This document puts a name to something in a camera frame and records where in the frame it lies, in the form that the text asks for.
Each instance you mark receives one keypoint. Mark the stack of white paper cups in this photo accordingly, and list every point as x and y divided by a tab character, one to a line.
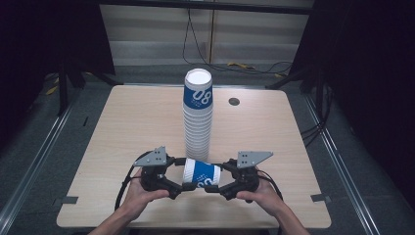
197	130

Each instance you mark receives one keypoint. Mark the round dark table grommet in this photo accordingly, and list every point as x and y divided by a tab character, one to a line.
234	101

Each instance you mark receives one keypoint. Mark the black crossbar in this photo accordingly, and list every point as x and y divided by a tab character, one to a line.
202	6

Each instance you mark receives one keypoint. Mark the metal floor rail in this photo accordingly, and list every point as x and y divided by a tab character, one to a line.
36	160
339	160

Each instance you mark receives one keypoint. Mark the black metal stand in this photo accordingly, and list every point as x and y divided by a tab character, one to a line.
62	91
293	76

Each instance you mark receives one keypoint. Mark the person's right hand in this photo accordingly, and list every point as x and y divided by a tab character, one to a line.
266	196

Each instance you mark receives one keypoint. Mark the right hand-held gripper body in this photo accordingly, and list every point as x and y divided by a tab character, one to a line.
246	173

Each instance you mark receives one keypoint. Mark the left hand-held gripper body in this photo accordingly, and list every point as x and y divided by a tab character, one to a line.
153	178

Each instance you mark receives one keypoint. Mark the person's left hand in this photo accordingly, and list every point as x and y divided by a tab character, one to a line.
140	199

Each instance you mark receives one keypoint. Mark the blue and white paper cup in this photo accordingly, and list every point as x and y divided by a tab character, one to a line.
202	173

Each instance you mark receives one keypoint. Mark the grey tape piece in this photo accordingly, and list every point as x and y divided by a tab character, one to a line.
69	199
320	197

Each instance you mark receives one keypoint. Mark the black curtain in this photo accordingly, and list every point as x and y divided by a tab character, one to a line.
368	81
39	42

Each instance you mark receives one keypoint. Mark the yellow floor tape strip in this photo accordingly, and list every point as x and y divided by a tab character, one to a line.
240	65
52	90

